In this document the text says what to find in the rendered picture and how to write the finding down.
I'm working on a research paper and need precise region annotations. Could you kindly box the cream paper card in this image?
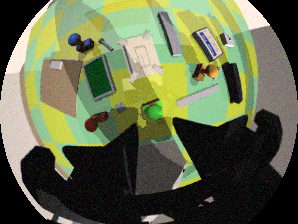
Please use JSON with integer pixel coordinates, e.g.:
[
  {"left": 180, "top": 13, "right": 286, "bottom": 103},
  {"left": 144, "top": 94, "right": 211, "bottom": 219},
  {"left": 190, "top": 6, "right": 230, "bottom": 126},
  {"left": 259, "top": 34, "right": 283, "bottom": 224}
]
[{"left": 118, "top": 32, "right": 165, "bottom": 83}]

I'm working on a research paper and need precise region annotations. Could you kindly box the blue rubber stamp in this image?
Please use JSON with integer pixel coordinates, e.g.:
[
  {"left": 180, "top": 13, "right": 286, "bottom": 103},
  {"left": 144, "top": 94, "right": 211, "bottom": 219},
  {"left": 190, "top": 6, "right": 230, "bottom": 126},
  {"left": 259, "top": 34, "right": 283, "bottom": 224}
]
[{"left": 68, "top": 34, "right": 94, "bottom": 52}]

